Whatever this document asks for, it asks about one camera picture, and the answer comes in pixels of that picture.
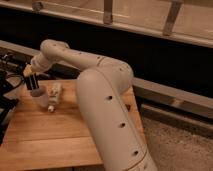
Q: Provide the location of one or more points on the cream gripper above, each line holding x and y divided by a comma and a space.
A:
29, 70

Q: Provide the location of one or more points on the metal rail frame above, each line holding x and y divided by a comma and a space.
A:
166, 96

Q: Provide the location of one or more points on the small white bottle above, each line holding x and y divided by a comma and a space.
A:
54, 96

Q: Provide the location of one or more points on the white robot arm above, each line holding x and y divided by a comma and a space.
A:
99, 88

